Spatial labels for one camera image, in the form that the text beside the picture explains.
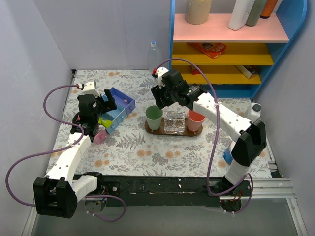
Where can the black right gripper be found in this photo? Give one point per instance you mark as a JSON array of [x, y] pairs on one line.
[[160, 96]]

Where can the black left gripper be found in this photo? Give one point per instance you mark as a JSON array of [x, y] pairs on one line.
[[103, 104]]

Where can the green plastic cup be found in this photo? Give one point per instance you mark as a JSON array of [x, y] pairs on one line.
[[154, 117]]

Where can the clear textured toothbrush holder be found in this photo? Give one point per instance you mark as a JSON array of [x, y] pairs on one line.
[[174, 122]]

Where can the pink plastic cup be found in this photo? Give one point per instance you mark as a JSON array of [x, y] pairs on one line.
[[194, 120]]

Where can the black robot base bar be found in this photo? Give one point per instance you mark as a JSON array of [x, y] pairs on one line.
[[132, 191]]

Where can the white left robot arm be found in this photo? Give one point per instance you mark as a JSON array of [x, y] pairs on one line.
[[57, 194]]

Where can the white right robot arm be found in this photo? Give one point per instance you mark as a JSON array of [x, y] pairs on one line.
[[249, 136]]

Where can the lime green toothpaste tube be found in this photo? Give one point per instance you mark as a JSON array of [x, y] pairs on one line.
[[105, 122]]

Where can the oval wooden tray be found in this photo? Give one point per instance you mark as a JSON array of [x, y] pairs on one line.
[[163, 130]]

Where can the purple drawer box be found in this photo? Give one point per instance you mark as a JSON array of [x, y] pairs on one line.
[[123, 100]]

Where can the light blue drawer box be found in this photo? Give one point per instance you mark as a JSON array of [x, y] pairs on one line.
[[119, 114]]

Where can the pink drawer box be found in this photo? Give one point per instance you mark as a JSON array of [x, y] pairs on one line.
[[100, 136]]

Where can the clear plastic water bottle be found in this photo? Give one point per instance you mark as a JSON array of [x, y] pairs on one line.
[[153, 56]]

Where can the red small box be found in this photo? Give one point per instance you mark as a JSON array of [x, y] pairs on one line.
[[195, 70]]

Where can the red orange snack box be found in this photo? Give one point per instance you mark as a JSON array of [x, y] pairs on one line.
[[212, 50]]

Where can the blue wooden shelf unit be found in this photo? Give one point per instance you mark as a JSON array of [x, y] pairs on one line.
[[262, 45]]

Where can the beige paper towel roll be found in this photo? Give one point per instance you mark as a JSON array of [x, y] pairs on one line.
[[197, 11]]

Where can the white brown flat box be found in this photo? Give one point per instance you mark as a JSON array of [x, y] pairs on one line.
[[248, 70]]

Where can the toilet paper roll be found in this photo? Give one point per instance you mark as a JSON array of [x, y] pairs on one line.
[[228, 155]]

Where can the white bottle grey cap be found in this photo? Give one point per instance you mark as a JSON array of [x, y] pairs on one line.
[[253, 112]]

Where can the white tall bottle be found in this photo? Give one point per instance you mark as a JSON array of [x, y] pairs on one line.
[[241, 11]]

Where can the grey green bottle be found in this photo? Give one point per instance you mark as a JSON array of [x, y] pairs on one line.
[[255, 12]]

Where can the orange bottle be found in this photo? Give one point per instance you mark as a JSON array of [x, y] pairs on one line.
[[268, 9]]

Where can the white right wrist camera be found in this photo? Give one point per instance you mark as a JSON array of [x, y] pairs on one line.
[[158, 73]]

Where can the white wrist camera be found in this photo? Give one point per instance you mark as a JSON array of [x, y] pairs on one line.
[[89, 88], [158, 73]]

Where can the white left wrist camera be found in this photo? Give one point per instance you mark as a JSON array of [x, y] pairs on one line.
[[89, 88]]

